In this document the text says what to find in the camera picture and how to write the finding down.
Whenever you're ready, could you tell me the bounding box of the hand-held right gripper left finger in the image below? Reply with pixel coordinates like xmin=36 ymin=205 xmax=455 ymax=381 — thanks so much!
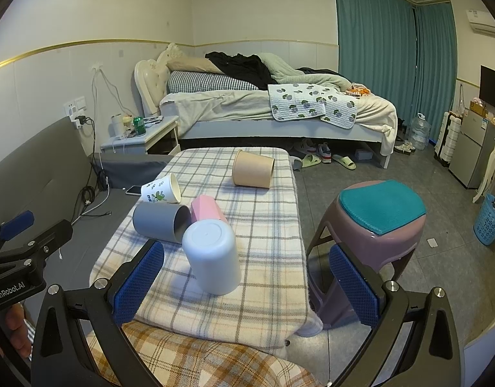
xmin=30 ymin=239 xmax=165 ymax=387

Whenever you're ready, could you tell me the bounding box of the wide teal curtain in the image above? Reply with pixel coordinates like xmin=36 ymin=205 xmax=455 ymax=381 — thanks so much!
xmin=334 ymin=0 xmax=418 ymax=122

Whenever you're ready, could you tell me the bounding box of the black power cable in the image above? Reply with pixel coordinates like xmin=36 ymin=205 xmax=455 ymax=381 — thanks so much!
xmin=70 ymin=121 xmax=113 ymax=226

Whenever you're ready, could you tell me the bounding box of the pale green quilt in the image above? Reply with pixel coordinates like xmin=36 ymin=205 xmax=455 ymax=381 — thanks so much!
xmin=259 ymin=52 xmax=352 ymax=90

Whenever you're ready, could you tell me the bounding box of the cardboard box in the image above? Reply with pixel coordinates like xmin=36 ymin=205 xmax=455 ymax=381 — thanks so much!
xmin=469 ymin=97 xmax=490 ymax=116

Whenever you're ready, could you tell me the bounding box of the beige bedsheet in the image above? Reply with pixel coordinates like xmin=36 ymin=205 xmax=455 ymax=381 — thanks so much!
xmin=159 ymin=88 xmax=398 ymax=143

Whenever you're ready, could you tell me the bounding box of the silver fridge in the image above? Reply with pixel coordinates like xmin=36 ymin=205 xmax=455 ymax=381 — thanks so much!
xmin=448 ymin=107 xmax=495 ymax=190

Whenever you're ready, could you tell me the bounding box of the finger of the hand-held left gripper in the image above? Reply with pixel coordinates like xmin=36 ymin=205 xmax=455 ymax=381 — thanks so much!
xmin=0 ymin=220 xmax=73 ymax=267
xmin=0 ymin=210 xmax=35 ymax=251

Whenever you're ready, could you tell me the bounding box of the beige paper cup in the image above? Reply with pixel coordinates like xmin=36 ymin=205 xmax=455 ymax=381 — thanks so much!
xmin=232 ymin=149 xmax=276 ymax=189

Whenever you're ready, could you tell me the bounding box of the floral printed mat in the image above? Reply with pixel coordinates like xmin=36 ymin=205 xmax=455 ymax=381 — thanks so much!
xmin=267 ymin=82 xmax=359 ymax=130

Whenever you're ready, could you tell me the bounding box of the teal seat cushion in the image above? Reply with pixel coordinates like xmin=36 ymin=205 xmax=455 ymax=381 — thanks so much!
xmin=338 ymin=180 xmax=427 ymax=236

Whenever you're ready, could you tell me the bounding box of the orange plaid blanket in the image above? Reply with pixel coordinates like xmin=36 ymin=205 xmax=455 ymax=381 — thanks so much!
xmin=85 ymin=322 xmax=325 ymax=387

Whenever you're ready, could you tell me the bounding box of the grey plaid blanket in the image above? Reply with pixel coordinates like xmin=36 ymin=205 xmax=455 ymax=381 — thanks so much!
xmin=89 ymin=147 xmax=324 ymax=349

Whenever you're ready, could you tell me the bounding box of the white floral printed cup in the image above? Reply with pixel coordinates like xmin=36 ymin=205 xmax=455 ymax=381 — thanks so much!
xmin=141 ymin=173 xmax=181 ymax=204

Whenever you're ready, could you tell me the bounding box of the white bed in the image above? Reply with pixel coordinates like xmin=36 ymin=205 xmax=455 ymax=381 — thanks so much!
xmin=134 ymin=42 xmax=399 ymax=170

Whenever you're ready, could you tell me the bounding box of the white carved table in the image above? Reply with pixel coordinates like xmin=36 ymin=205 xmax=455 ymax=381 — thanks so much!
xmin=472 ymin=135 xmax=495 ymax=204

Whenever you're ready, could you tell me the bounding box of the pale blue nightstand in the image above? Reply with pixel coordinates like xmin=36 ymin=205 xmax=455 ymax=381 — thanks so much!
xmin=100 ymin=115 xmax=180 ymax=156

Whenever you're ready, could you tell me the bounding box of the large water bottle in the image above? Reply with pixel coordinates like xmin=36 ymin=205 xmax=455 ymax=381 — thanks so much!
xmin=409 ymin=113 xmax=431 ymax=151

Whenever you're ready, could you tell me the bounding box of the white wall cable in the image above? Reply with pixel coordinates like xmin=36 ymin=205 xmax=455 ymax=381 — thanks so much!
xmin=90 ymin=64 xmax=136 ymax=118

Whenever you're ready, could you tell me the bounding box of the checkered pillow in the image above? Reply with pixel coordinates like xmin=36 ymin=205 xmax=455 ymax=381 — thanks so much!
xmin=167 ymin=70 xmax=269 ymax=94

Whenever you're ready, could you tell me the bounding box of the beige pillow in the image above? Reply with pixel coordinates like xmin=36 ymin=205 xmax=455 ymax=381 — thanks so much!
xmin=166 ymin=57 xmax=217 ymax=75

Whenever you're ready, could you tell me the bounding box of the white suitcase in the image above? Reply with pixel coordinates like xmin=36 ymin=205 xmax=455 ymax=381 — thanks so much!
xmin=434 ymin=110 xmax=462 ymax=167

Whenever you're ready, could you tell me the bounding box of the white wall outlet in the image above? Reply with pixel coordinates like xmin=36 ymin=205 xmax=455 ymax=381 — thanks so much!
xmin=63 ymin=96 xmax=87 ymax=116

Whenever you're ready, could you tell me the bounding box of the grey plastic cup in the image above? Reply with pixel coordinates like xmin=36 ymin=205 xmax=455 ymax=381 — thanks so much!
xmin=132 ymin=202 xmax=192 ymax=244

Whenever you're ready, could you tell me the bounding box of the black television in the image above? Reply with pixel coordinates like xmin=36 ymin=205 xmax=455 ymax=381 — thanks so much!
xmin=480 ymin=65 xmax=495 ymax=111

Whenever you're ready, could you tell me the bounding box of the black clothing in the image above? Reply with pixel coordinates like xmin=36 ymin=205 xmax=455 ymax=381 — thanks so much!
xmin=205 ymin=52 xmax=275 ymax=90

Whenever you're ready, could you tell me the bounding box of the pink plastic cup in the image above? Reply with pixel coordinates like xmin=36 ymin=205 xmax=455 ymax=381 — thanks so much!
xmin=190 ymin=194 xmax=229 ymax=225

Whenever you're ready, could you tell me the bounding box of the grey sofa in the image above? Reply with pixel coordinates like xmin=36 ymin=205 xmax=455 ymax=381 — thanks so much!
xmin=0 ymin=115 xmax=176 ymax=283

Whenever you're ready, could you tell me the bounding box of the blue laundry basket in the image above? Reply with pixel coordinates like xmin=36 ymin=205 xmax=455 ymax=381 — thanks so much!
xmin=473 ymin=193 xmax=495 ymax=246

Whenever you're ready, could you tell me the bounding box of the purple plastic stool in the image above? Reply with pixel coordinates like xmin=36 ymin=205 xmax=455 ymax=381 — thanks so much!
xmin=306 ymin=180 xmax=428 ymax=338

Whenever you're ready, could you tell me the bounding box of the white plastic cup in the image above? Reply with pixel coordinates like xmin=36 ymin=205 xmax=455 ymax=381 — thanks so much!
xmin=182 ymin=220 xmax=241 ymax=295

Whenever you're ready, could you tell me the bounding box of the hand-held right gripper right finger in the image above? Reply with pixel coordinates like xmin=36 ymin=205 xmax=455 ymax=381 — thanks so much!
xmin=329 ymin=243 xmax=462 ymax=387

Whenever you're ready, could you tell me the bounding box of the white air conditioner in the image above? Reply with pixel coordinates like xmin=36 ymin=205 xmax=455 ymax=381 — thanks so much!
xmin=465 ymin=8 xmax=495 ymax=38

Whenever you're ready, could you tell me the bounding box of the person's left hand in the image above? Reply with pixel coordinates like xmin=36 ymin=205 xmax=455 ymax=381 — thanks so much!
xmin=5 ymin=304 xmax=34 ymax=359

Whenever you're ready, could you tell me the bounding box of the narrow teal curtain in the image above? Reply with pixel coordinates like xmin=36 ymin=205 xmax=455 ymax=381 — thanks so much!
xmin=412 ymin=2 xmax=458 ymax=146

